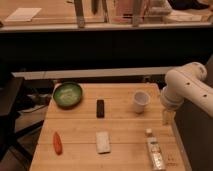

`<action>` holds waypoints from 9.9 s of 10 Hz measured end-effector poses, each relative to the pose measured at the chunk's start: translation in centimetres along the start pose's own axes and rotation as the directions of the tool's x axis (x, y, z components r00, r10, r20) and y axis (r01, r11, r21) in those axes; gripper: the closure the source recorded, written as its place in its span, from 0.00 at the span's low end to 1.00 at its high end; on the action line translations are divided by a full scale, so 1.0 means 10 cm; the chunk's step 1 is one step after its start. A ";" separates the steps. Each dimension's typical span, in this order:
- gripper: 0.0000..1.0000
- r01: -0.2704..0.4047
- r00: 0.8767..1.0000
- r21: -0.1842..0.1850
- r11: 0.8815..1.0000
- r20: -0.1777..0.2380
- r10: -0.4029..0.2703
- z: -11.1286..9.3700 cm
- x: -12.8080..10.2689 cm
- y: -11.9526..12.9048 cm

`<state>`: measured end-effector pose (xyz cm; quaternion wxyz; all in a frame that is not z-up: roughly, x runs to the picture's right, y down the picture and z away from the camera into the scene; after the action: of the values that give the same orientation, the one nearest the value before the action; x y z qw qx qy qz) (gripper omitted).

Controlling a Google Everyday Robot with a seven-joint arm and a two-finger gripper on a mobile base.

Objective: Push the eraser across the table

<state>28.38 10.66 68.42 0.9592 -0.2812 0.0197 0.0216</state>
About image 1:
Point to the pale yellow pusher gripper finger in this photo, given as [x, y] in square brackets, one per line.
[168, 116]

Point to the black eraser block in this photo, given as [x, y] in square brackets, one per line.
[100, 112]

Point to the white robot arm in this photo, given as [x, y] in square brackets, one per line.
[186, 82]

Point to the white paper cup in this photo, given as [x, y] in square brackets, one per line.
[140, 100]

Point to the clear plastic bottle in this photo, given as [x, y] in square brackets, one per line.
[154, 151]

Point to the white sponge block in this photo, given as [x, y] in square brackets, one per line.
[102, 142]

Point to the green bowl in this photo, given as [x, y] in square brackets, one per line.
[67, 94]

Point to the orange carrot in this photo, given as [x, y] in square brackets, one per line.
[57, 144]

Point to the white paper sheet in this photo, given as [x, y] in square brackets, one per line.
[23, 15]

